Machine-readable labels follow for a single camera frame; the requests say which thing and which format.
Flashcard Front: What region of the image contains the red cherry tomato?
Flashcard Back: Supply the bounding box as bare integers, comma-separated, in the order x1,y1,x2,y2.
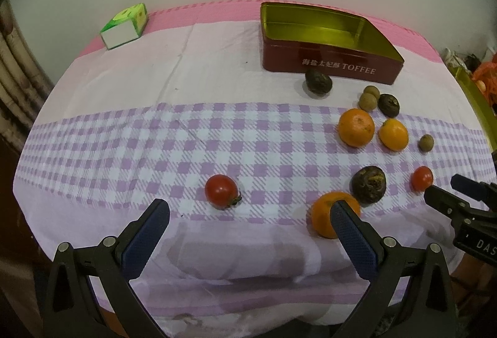
204,174,242,210
410,166,434,192

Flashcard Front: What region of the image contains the dark passion fruit front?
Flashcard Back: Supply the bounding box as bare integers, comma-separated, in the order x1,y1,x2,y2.
350,166,387,205

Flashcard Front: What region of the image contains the dark passion fruit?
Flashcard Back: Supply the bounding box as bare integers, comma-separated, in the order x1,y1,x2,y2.
377,94,400,118
350,166,387,205
305,69,333,96

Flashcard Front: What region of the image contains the lone brown longan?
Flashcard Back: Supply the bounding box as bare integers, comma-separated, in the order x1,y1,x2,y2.
418,134,435,153

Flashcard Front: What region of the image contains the gold tin lid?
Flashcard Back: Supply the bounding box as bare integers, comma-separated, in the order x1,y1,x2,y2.
454,67,496,151

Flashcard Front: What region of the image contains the yellow-orange tangerine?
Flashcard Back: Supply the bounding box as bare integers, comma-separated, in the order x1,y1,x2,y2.
378,118,408,152

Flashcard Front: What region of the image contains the orange clutter at right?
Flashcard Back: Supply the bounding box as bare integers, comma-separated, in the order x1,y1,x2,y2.
472,55,497,107

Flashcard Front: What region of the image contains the dark passion fruit right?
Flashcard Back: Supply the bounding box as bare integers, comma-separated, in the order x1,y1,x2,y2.
377,94,400,118

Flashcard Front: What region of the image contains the large orange tangerine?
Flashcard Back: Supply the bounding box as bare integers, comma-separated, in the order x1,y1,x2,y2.
337,108,375,148

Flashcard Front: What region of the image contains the brown longan front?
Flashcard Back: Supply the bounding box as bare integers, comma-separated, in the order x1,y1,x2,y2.
358,92,377,112

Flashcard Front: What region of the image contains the brown longan rear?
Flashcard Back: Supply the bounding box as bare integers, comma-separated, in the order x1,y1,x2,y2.
363,85,381,100

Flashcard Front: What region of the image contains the dark passion fruit near tin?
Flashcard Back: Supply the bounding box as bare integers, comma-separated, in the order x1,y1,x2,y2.
305,69,333,96

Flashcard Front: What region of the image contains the pink purple checkered tablecloth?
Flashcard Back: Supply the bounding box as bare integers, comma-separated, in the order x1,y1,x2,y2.
13,0,496,337

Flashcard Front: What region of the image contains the beige radiator at left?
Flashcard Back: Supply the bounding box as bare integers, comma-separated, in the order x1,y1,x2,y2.
0,0,53,152

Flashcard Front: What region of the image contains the red toffee tin box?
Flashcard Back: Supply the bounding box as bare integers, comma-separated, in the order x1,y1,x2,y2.
260,2,404,85

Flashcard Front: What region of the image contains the green white small carton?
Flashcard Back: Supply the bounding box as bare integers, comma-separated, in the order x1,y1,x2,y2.
99,3,148,50

